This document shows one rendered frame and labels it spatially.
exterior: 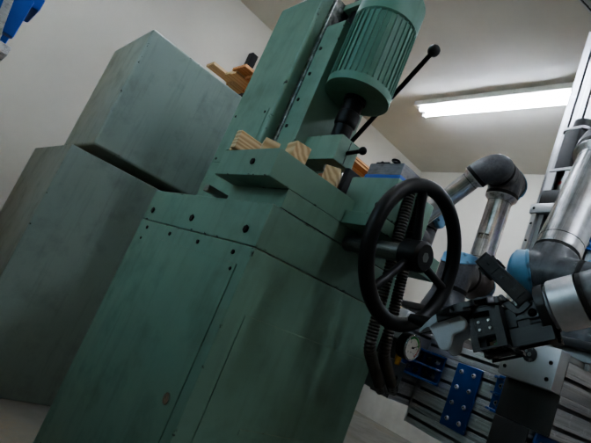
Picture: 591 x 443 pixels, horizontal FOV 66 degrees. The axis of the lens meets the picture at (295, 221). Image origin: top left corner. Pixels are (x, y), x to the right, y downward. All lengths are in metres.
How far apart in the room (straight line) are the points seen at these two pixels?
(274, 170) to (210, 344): 0.33
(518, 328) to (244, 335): 0.46
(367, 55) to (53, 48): 2.44
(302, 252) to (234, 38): 3.08
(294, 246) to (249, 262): 0.11
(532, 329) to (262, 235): 0.46
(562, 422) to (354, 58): 0.95
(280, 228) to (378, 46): 0.56
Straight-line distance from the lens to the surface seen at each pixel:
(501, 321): 0.75
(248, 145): 1.01
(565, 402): 1.19
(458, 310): 0.77
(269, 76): 1.42
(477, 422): 1.39
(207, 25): 3.77
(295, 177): 0.88
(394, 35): 1.26
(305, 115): 1.23
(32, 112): 3.24
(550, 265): 0.84
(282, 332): 0.92
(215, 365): 0.86
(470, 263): 1.66
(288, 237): 0.88
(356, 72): 1.18
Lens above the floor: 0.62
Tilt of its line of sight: 11 degrees up
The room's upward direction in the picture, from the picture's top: 23 degrees clockwise
